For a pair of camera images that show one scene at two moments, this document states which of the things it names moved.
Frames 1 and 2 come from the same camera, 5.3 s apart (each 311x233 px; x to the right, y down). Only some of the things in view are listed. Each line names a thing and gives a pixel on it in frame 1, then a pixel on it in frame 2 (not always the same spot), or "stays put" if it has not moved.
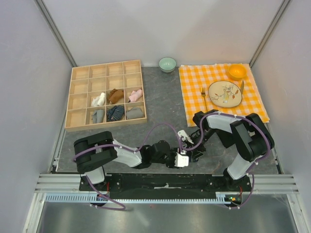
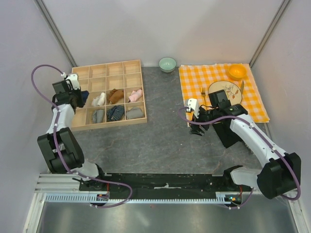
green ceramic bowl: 167,64 stays put
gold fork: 203,92 stays put
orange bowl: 236,72 stays put
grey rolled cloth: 134,112 stays put
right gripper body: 196,139 → 204,115
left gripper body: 170,161 → 77,94
